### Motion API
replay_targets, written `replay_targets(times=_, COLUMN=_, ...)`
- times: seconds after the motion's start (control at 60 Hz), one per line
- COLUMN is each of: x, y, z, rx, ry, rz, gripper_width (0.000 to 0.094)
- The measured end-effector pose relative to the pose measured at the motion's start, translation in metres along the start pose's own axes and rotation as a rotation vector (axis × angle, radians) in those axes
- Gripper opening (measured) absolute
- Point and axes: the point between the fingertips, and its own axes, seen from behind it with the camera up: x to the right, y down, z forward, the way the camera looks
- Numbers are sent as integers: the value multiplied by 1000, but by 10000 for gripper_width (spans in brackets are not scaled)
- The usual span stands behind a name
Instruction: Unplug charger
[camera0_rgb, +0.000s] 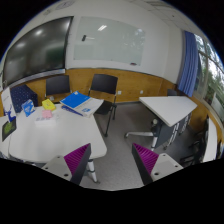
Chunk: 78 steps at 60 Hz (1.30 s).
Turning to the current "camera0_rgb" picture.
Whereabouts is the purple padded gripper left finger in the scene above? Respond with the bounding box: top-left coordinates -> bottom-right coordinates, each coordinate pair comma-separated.
42,143 -> 91,185

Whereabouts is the white bag with deer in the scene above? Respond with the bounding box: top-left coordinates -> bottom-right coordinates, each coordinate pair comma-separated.
1,87 -> 16,122

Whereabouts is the black tablet with green picture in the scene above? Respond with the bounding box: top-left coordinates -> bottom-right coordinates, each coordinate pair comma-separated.
0,117 -> 16,140

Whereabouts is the blue and white box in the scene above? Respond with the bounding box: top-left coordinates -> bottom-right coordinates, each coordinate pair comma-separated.
22,99 -> 35,116

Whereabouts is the blue curtain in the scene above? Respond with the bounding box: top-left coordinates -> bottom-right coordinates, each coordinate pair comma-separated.
178,31 -> 199,97

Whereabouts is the glass whiteboard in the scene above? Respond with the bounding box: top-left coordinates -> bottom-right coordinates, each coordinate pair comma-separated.
74,16 -> 145,66

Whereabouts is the white table at right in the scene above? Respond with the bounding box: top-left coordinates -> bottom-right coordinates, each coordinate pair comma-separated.
203,118 -> 217,162

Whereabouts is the white trapezoid table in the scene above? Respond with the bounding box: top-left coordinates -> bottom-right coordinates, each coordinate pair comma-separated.
125,96 -> 197,150

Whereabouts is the window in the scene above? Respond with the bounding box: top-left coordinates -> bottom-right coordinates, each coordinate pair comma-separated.
194,35 -> 224,123

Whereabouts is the large dark wall screen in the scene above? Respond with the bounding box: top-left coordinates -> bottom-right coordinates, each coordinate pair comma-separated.
3,16 -> 73,85

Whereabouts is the yellow box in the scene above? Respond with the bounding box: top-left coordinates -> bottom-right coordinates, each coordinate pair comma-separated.
42,99 -> 56,111

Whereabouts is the black chair left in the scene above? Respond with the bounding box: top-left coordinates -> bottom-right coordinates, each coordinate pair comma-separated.
45,75 -> 71,96

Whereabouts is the black chair right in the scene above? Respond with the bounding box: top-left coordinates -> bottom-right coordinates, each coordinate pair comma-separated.
89,74 -> 118,137

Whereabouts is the white paper stack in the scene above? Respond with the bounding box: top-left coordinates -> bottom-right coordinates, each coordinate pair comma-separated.
62,98 -> 103,117

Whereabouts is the blue folder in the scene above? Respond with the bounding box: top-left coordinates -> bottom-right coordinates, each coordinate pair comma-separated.
60,91 -> 90,109

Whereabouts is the white round-cornered table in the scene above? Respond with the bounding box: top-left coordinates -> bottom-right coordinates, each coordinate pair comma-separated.
0,103 -> 108,184

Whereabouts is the black office chair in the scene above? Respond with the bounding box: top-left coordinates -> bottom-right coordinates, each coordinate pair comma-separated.
180,117 -> 209,166

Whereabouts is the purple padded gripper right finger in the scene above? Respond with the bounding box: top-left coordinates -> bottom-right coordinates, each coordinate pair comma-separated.
132,143 -> 182,185

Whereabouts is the pink sticky note pad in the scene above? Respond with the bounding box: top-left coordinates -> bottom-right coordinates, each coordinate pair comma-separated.
42,110 -> 53,118

